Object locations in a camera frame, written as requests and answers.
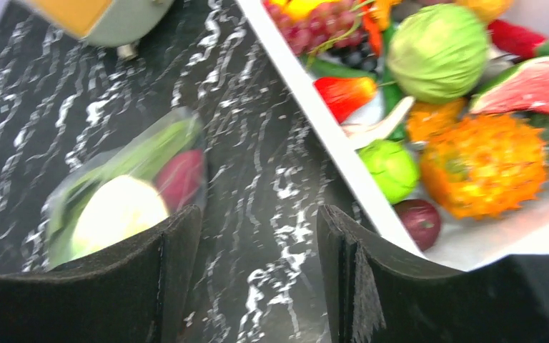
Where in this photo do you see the watermelon slice toy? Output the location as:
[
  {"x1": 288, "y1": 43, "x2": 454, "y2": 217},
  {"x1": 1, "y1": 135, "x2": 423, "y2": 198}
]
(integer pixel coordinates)
[{"x1": 468, "y1": 56, "x2": 549, "y2": 114}]

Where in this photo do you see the orange marigold flower toy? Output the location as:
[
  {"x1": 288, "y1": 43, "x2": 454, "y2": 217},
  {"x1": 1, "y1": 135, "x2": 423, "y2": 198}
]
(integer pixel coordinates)
[{"x1": 419, "y1": 114, "x2": 549, "y2": 219}]

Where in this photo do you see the green lime toy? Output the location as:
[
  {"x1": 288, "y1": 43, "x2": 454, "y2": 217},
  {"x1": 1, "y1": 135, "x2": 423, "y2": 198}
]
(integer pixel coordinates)
[{"x1": 358, "y1": 140, "x2": 420, "y2": 204}]

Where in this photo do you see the red chili pepper toy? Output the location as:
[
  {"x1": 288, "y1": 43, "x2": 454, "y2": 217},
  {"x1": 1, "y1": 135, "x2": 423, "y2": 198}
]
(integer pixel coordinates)
[{"x1": 488, "y1": 19, "x2": 549, "y2": 60}]

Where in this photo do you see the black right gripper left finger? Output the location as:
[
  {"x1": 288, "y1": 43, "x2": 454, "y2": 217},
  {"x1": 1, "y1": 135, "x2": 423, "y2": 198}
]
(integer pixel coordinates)
[{"x1": 0, "y1": 205, "x2": 202, "y2": 342}]

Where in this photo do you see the dark purple plum toy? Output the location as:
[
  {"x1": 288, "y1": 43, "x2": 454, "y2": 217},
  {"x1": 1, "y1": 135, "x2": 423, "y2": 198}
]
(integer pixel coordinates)
[{"x1": 393, "y1": 199, "x2": 441, "y2": 252}]

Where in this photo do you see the clear zip bag orange zipper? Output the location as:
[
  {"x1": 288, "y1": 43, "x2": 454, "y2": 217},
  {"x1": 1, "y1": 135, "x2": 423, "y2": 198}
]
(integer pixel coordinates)
[{"x1": 42, "y1": 106, "x2": 209, "y2": 271}]

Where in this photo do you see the round green cabbage toy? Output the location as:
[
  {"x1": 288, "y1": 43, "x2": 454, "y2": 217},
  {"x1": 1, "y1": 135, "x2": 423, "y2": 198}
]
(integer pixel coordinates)
[{"x1": 386, "y1": 4, "x2": 490, "y2": 104}]

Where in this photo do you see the grape bunch toy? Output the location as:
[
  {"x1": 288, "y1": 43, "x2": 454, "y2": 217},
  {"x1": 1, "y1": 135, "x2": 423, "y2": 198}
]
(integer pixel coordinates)
[{"x1": 261, "y1": 1, "x2": 373, "y2": 56}]

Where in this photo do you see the napa cabbage toy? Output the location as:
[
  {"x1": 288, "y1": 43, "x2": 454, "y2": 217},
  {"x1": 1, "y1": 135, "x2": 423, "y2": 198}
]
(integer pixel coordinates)
[{"x1": 70, "y1": 175, "x2": 169, "y2": 259}]

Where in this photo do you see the white plastic bin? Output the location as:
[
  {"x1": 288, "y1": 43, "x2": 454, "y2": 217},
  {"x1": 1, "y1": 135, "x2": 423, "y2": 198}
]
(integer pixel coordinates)
[{"x1": 239, "y1": 1, "x2": 549, "y2": 271}]

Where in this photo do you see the purple beet toy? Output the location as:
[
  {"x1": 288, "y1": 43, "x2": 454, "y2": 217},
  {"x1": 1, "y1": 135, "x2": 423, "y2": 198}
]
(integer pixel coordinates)
[{"x1": 154, "y1": 149, "x2": 205, "y2": 212}]

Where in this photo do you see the orange fruit toy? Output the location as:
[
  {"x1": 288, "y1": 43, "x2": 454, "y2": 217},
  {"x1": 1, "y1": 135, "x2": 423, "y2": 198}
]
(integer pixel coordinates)
[{"x1": 454, "y1": 0, "x2": 515, "y2": 24}]

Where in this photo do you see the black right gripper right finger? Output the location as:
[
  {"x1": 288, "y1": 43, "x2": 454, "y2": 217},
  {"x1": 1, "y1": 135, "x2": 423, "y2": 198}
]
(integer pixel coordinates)
[{"x1": 317, "y1": 205, "x2": 549, "y2": 342}]

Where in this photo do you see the green leaf toy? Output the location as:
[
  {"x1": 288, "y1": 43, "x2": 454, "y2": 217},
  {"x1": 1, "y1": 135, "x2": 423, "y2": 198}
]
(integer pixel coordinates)
[{"x1": 46, "y1": 118, "x2": 199, "y2": 266}]

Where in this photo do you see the cream round drum appliance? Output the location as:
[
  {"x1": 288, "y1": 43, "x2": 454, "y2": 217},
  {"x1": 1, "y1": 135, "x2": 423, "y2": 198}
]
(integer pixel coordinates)
[{"x1": 22, "y1": 0, "x2": 174, "y2": 60}]

